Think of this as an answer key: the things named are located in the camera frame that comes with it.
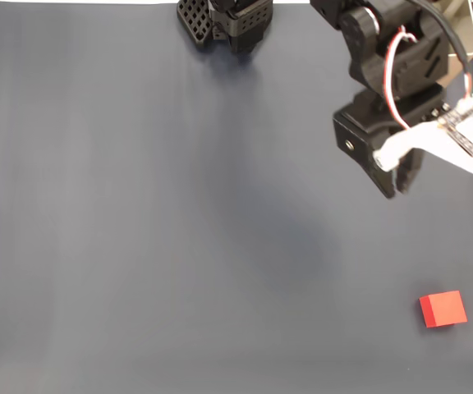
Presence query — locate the white red servo wire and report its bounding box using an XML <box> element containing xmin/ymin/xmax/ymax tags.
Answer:
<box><xmin>383</xmin><ymin>25</ymin><xmax>419</xmax><ymax>131</ymax></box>

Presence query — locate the red cube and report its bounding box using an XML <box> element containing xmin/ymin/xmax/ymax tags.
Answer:
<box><xmin>419</xmin><ymin>290</ymin><xmax>468</xmax><ymax>329</ymax></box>

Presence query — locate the beige box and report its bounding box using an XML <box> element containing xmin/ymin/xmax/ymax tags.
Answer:
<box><xmin>439</xmin><ymin>0</ymin><xmax>473</xmax><ymax>89</ymax></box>

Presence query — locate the dark grey mat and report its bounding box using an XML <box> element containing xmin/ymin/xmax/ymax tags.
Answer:
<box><xmin>0</xmin><ymin>2</ymin><xmax>473</xmax><ymax>394</ymax></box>

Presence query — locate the black camera cable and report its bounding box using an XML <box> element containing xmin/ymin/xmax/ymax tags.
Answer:
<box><xmin>413</xmin><ymin>0</ymin><xmax>473</xmax><ymax>102</ymax></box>

